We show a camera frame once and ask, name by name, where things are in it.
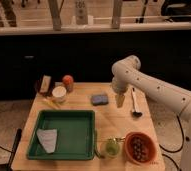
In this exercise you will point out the white round cup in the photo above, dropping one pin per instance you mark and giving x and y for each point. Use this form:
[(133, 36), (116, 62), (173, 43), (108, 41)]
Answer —
[(59, 94)]

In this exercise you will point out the orange bowl with dark balls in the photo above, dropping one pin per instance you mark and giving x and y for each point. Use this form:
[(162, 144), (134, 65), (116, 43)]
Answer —
[(139, 148)]

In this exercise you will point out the green glass cup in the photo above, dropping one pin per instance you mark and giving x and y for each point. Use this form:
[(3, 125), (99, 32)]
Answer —
[(111, 148)]

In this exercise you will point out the blue sponge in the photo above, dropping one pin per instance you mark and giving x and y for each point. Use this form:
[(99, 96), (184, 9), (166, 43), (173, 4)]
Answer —
[(99, 99)]

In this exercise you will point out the yellow stick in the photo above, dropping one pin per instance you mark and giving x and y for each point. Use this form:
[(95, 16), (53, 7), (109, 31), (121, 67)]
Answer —
[(50, 104)]

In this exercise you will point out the green plastic tray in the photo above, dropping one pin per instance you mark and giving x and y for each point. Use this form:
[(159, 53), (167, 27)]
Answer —
[(75, 135)]

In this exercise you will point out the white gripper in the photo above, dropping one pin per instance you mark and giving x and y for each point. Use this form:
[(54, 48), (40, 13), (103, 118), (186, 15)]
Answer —
[(119, 88)]

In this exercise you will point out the white folded cloth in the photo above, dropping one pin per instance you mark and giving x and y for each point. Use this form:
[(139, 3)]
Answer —
[(48, 139)]

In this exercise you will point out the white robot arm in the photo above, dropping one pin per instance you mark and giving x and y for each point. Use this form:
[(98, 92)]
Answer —
[(127, 72)]

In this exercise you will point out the black pole left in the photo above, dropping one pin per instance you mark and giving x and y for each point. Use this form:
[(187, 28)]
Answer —
[(14, 148)]

